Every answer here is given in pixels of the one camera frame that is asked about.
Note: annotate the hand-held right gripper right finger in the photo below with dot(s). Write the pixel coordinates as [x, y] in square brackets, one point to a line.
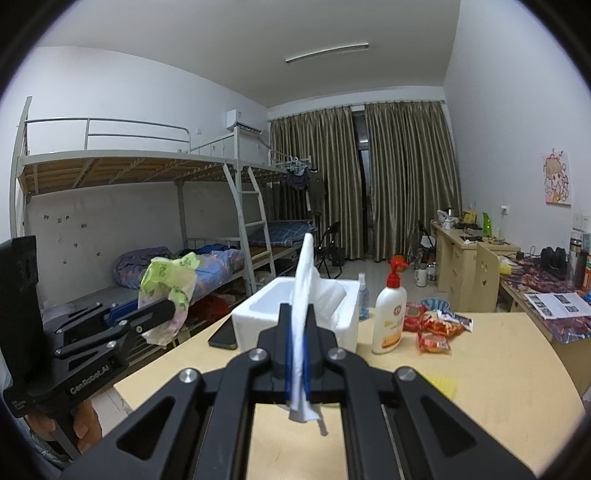
[321, 364]

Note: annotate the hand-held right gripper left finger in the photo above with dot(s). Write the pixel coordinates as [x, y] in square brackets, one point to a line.
[277, 364]

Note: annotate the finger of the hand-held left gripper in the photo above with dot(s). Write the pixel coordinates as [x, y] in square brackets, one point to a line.
[122, 313]
[147, 318]

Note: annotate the green plastic bag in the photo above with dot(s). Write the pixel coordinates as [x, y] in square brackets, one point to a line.
[166, 281]

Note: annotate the white foam box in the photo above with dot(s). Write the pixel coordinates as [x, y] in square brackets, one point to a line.
[251, 327]

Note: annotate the blue face mask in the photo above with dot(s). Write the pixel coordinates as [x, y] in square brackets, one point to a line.
[302, 300]

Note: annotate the yellow sponge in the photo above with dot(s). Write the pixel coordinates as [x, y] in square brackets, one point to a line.
[443, 385]

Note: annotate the person's left forearm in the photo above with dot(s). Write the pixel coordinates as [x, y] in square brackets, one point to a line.
[44, 450]

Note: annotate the person's left hand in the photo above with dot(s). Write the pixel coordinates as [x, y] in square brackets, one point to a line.
[87, 429]

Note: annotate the black smartphone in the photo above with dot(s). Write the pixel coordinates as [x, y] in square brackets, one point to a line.
[224, 334]

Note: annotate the small clear spray bottle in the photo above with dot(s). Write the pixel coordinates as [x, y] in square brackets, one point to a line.
[363, 304]

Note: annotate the white lotion pump bottle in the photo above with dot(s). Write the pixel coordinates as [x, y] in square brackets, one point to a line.
[390, 318]

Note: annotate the blue patterned blanket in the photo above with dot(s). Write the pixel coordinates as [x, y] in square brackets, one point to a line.
[217, 263]

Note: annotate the black folding chair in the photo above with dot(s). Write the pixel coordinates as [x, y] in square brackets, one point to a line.
[330, 249]

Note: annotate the orange snack packet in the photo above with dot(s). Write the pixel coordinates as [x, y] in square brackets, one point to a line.
[443, 326]

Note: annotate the blue plaid mattress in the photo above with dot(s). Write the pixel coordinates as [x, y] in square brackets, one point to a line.
[281, 233]

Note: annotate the white dark snack packet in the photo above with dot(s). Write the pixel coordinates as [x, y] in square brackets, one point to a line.
[461, 319]

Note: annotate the light wooden desk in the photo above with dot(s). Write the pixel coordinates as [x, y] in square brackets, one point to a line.
[455, 263]

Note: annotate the hanging dark green garment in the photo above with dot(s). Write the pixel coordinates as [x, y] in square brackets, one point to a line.
[317, 194]

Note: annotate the brown curtain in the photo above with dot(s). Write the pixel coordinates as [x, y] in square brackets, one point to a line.
[411, 184]
[318, 184]

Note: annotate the wooden chair with heart cutouts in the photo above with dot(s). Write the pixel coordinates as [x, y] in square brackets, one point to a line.
[487, 281]

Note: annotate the hanging blue garment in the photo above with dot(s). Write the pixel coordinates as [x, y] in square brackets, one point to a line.
[296, 179]

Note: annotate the white kettle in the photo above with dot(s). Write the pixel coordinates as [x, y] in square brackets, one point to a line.
[446, 219]

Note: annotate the white air conditioner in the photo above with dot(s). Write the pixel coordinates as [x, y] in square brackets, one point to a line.
[244, 121]

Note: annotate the desk with patterned cloth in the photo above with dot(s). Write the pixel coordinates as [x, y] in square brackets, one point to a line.
[545, 286]

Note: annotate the printed paper sheet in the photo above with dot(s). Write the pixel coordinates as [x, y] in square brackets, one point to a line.
[558, 304]

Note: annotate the black headphones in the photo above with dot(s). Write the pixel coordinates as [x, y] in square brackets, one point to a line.
[554, 262]

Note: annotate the row of toiletry bottles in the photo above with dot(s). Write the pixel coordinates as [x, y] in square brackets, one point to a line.
[581, 267]

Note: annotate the ceiling tube light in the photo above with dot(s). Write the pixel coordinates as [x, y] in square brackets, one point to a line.
[328, 53]

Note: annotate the pink cartoon wall poster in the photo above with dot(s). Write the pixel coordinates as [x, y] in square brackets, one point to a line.
[557, 177]

